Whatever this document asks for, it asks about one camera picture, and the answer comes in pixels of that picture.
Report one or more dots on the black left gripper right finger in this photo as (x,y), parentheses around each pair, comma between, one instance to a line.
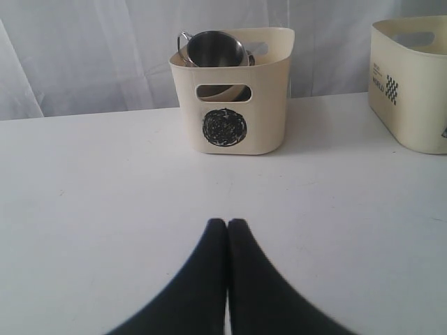
(261,301)

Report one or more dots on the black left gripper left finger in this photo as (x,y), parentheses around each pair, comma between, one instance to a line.
(194,301)

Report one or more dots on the white ceramic bowl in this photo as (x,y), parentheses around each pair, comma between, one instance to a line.
(219,93)

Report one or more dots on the cream bin with circle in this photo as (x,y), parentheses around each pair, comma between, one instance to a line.
(252,127)

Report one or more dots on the white backdrop curtain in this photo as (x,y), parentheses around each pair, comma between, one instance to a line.
(80,57)

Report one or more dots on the cream bin with triangle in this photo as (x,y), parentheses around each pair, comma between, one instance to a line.
(407,80)

